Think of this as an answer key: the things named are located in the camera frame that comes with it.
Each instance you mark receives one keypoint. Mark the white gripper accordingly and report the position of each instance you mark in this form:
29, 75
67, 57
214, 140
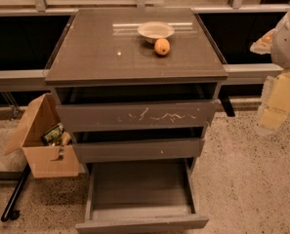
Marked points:
287, 46

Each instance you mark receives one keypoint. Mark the grey bottom drawer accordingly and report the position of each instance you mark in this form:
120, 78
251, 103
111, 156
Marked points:
141, 197

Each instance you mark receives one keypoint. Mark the grey drawer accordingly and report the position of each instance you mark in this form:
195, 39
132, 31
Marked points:
122, 108
133, 145
141, 197

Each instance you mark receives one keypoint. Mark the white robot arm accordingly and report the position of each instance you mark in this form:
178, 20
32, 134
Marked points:
276, 43

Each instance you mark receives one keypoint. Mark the grey drawer cabinet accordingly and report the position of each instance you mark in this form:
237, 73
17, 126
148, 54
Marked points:
103, 48

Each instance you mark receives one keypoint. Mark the grey middle drawer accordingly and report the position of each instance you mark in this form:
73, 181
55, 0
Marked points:
133, 145

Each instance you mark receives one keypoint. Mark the grey top drawer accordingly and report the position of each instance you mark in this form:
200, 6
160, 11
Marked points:
122, 108

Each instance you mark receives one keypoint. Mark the orange fruit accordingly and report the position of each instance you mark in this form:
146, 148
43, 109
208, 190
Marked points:
162, 47

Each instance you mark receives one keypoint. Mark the white bowl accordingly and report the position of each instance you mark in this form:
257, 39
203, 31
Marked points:
154, 30

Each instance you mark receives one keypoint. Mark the green snack bag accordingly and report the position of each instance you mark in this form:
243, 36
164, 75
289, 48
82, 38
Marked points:
53, 136

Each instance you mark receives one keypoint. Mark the open cardboard box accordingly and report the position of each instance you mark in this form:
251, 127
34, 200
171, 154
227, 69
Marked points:
39, 117

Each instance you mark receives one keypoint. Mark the grey metal railing beam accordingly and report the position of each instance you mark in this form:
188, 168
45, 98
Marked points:
238, 74

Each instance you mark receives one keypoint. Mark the black metal stand leg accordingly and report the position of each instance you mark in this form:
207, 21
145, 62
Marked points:
20, 177

